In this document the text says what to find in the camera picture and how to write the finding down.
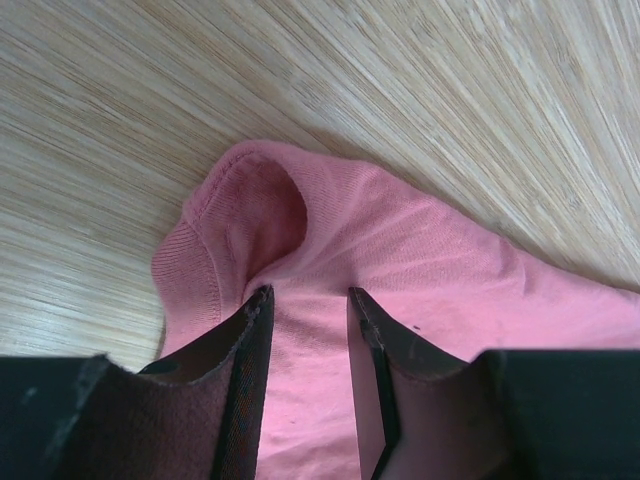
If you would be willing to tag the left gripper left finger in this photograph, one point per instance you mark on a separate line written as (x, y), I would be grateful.
(193, 414)

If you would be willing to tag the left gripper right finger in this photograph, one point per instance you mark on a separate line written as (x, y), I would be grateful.
(421, 413)

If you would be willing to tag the salmon pink t shirt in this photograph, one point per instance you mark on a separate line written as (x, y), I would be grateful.
(312, 227)

